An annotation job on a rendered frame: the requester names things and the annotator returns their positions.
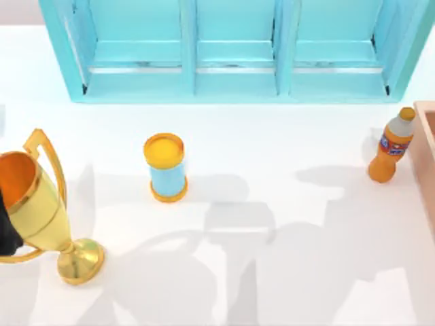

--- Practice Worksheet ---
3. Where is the salmon-coloured shallow box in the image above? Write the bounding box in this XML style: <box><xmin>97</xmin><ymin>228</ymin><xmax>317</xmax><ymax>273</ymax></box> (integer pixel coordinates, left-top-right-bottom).
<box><xmin>407</xmin><ymin>101</ymin><xmax>435</xmax><ymax>238</ymax></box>

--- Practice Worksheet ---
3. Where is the blue and yellow can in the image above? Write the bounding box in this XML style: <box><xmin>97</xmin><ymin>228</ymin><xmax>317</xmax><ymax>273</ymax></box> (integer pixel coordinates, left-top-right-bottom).
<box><xmin>143</xmin><ymin>132</ymin><xmax>189</xmax><ymax>204</ymax></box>

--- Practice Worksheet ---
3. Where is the gold trophy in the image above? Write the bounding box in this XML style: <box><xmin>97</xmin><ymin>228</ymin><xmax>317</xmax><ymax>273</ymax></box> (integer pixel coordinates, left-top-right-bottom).
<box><xmin>0</xmin><ymin>128</ymin><xmax>105</xmax><ymax>286</ymax></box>

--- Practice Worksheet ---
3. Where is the orange bottle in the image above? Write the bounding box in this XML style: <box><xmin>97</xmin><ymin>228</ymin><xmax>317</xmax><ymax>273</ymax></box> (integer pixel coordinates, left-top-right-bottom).
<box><xmin>368</xmin><ymin>107</ymin><xmax>417</xmax><ymax>184</ymax></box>

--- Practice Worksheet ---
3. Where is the light blue rack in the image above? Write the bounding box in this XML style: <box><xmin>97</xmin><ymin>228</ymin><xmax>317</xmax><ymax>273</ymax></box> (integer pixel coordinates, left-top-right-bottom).
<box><xmin>37</xmin><ymin>0</ymin><xmax>435</xmax><ymax>105</ymax></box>

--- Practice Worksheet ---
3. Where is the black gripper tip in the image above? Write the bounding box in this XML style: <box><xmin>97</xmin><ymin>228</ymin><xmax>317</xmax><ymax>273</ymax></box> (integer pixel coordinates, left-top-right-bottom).
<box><xmin>0</xmin><ymin>190</ymin><xmax>24</xmax><ymax>257</ymax></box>

